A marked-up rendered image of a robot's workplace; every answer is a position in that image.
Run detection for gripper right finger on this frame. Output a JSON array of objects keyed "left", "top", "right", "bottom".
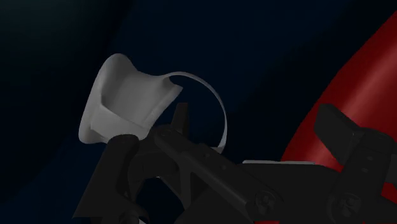
[{"left": 314, "top": 103, "right": 397, "bottom": 224}]

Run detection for white jug with ring handle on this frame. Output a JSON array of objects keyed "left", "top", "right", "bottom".
[{"left": 78, "top": 53, "right": 228, "bottom": 155}]

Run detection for red rounded object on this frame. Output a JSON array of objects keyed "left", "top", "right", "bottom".
[{"left": 254, "top": 10, "right": 397, "bottom": 224}]

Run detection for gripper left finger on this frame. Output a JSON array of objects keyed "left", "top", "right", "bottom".
[{"left": 73, "top": 102, "right": 284, "bottom": 224}]

